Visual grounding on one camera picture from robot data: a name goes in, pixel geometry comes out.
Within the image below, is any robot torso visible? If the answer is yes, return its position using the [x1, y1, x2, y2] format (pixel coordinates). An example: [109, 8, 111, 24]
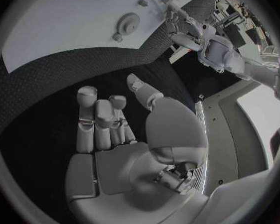
[193, 80, 280, 197]

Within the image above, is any grey gear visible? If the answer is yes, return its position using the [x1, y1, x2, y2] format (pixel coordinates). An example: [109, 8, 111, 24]
[116, 12, 141, 36]

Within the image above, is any cluttered workshop desk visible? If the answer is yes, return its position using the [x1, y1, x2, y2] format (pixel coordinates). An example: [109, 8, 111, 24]
[213, 0, 280, 50]

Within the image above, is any white task board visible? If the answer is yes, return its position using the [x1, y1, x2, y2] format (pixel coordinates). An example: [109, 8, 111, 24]
[0, 0, 214, 74]

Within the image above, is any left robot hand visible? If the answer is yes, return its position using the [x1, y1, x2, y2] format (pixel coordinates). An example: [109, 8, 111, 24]
[161, 0, 205, 52]

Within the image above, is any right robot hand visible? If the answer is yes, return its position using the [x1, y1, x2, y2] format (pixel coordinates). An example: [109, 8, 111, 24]
[64, 73, 211, 224]

